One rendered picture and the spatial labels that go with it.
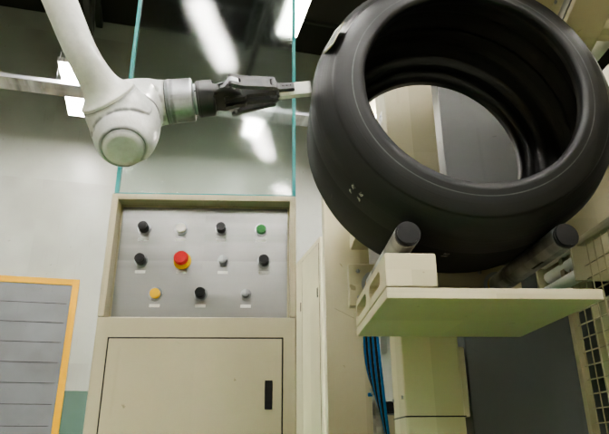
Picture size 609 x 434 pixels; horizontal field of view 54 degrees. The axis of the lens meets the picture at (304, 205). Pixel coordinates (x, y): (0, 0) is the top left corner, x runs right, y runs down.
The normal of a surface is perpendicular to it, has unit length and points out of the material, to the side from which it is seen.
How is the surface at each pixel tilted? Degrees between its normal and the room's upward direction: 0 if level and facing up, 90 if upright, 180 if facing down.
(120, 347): 90
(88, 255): 90
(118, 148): 146
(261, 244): 90
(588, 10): 162
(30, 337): 90
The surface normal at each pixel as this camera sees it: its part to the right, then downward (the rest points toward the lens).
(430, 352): 0.06, -0.38
